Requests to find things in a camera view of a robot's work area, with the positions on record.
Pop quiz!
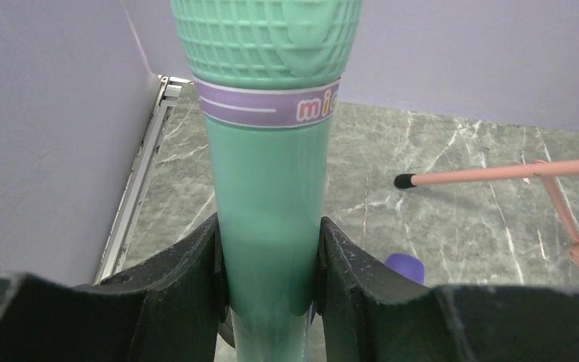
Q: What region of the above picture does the teal toy microphone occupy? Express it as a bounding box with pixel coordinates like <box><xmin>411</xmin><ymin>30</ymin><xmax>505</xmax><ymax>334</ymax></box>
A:
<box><xmin>171</xmin><ymin>1</ymin><xmax>362</xmax><ymax>361</ymax></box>

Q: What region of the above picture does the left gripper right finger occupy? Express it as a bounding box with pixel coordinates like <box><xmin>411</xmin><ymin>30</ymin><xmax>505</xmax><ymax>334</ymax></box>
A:
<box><xmin>314</xmin><ymin>217</ymin><xmax>579</xmax><ymax>361</ymax></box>

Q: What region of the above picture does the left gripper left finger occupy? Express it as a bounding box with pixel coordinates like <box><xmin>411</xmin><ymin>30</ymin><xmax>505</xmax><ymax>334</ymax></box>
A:
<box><xmin>0</xmin><ymin>216</ymin><xmax>227</xmax><ymax>361</ymax></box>

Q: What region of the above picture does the purple toy microphone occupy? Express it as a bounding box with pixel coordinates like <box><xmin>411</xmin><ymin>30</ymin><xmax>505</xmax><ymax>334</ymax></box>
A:
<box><xmin>384</xmin><ymin>253</ymin><xmax>425</xmax><ymax>285</ymax></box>

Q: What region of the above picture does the pink music stand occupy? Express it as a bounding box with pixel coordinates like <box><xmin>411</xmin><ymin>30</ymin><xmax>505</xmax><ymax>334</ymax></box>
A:
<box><xmin>394</xmin><ymin>160</ymin><xmax>579</xmax><ymax>268</ymax></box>

